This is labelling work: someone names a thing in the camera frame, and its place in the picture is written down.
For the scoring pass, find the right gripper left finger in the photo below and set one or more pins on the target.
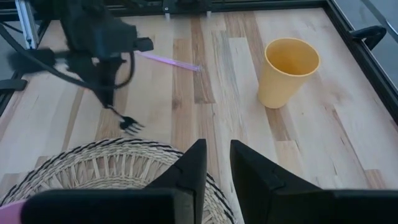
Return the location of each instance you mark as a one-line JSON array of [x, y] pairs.
[[189, 186]]

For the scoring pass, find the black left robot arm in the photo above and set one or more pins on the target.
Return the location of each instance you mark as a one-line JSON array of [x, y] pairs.
[[65, 7]]

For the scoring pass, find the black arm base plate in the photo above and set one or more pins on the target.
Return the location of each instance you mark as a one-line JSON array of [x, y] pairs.
[[186, 6]]

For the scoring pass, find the pink drinking straw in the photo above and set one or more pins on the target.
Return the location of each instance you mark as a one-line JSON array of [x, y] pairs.
[[174, 62]]

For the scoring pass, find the black clamp hook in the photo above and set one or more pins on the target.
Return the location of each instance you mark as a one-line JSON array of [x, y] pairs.
[[370, 32]]

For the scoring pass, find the silver aluminium post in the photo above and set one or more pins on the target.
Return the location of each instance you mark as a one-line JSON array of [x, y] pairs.
[[26, 25]]

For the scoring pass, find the yellow plastic cup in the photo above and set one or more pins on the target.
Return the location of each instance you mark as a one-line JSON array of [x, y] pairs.
[[276, 90]]

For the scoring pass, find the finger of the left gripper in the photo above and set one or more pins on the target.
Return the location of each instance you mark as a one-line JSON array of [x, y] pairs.
[[90, 71], [112, 74]]

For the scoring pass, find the round woven straw placemat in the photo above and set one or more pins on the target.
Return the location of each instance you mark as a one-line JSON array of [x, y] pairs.
[[93, 168]]

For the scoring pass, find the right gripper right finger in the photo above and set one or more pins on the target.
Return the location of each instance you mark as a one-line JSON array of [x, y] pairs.
[[264, 199]]

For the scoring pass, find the pink plastic bowl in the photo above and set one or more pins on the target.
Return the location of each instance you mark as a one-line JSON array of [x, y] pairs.
[[9, 213]]

